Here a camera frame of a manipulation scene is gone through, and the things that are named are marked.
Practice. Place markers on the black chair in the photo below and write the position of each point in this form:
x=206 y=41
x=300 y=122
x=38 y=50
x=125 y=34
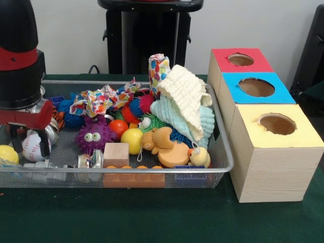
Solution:
x=311 y=55

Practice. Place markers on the cream knit cloth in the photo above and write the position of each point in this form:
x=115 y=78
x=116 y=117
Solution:
x=186 y=96

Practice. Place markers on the multicolour polka dot cloth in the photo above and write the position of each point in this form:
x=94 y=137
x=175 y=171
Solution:
x=98 y=98
x=159 y=70

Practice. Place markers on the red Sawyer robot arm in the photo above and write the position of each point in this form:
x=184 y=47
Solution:
x=17 y=55

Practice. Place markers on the wooden cube block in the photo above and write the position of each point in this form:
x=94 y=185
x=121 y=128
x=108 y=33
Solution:
x=116 y=155

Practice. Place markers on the small yellow ball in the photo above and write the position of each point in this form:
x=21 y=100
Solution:
x=131 y=140

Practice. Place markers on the purple googly-eyed monster toy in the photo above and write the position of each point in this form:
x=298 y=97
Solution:
x=94 y=136

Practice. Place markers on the shallow clear mesh bin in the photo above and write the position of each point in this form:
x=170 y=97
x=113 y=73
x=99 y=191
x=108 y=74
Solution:
x=223 y=152

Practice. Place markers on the mint green cloth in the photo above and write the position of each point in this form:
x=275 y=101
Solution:
x=168 y=115

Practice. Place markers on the wooden box with three holes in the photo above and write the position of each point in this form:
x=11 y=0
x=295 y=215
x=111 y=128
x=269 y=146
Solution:
x=276 y=162

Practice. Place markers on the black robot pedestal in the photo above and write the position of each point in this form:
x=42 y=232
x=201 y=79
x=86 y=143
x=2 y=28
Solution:
x=152 y=35

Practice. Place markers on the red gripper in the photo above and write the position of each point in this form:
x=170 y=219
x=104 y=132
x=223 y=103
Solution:
x=25 y=117

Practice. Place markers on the white baseball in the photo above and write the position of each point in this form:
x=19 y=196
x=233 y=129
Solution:
x=31 y=148

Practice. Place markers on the small yellow rubber duck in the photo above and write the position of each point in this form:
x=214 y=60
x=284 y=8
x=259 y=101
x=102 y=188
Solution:
x=199 y=157

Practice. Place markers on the orange foam duck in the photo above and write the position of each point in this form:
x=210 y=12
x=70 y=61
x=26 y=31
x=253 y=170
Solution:
x=167 y=150

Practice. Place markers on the crushed clear plastic bottle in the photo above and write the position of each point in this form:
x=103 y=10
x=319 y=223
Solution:
x=43 y=165

